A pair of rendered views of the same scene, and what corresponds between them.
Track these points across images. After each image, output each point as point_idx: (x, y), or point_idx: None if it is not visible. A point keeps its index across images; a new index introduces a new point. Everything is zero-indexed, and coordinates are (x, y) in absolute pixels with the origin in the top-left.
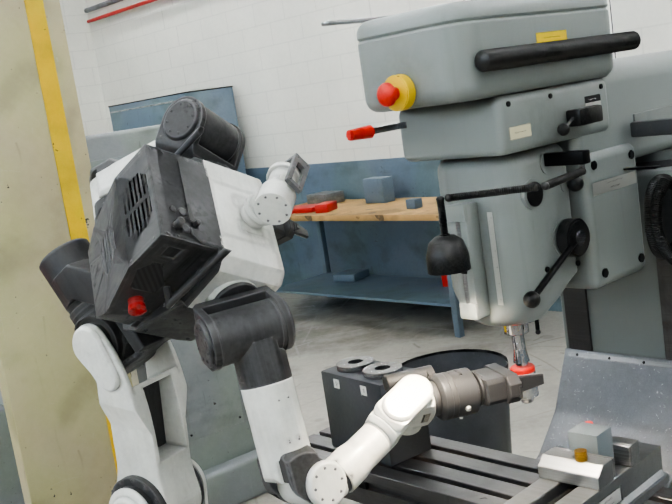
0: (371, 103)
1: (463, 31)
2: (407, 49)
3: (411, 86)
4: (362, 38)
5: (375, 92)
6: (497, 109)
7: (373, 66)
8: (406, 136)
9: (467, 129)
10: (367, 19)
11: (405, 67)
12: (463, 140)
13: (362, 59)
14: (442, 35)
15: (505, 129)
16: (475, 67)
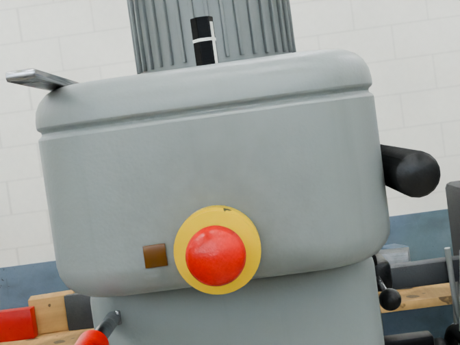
0: (107, 277)
1: (368, 111)
2: (237, 147)
3: (257, 233)
4: (86, 121)
5: (125, 250)
6: (369, 273)
7: (122, 188)
8: (119, 343)
9: (294, 317)
10: (64, 81)
11: (228, 189)
12: (283, 341)
13: (80, 172)
14: (337, 117)
15: (380, 312)
16: (383, 188)
